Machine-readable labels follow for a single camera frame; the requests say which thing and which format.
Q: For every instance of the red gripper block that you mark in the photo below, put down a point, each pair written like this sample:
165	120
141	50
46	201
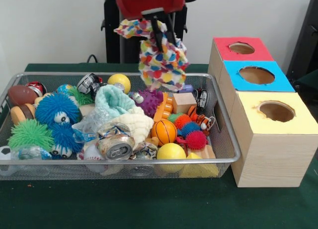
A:
149	1

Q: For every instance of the confetti print cloth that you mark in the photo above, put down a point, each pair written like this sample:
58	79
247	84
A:
164	62

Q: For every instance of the mint green knitted cloth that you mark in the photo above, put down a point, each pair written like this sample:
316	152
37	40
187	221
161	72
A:
111	99

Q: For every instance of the wooden box with three holes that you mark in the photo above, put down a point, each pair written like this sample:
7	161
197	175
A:
273	159

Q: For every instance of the yellow ball with goggle face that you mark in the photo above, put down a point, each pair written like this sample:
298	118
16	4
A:
120	81

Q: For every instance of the purple spiky monster toy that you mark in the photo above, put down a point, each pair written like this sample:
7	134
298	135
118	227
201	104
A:
149	102

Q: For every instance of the cream knitted cloth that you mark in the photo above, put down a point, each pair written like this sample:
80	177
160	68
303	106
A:
136	124

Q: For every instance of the orange toy basketball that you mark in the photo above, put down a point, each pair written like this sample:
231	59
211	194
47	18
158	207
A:
164	132

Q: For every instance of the plain yellow ball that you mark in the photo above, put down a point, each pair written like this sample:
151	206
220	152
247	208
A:
171	152

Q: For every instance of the silver drink can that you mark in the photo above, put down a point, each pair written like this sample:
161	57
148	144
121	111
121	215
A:
115	144

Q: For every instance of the small blue spiky puffer ball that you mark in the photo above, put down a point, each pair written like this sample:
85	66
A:
63	139

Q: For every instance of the brown toy football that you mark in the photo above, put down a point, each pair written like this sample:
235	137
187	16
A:
21	95

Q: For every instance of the green spiky puffer ball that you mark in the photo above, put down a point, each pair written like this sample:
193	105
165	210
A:
29	135

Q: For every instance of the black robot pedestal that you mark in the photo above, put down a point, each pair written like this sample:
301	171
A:
129	52

